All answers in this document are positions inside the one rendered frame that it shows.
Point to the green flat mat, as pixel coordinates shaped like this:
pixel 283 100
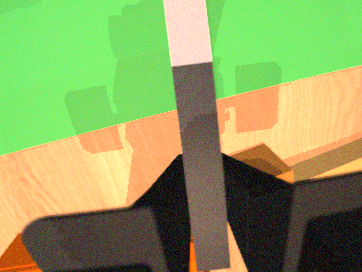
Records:
pixel 69 67

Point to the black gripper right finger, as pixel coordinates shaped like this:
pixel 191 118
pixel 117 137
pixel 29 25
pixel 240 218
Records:
pixel 267 214

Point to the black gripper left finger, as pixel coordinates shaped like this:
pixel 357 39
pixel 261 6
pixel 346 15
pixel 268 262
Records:
pixel 154 230

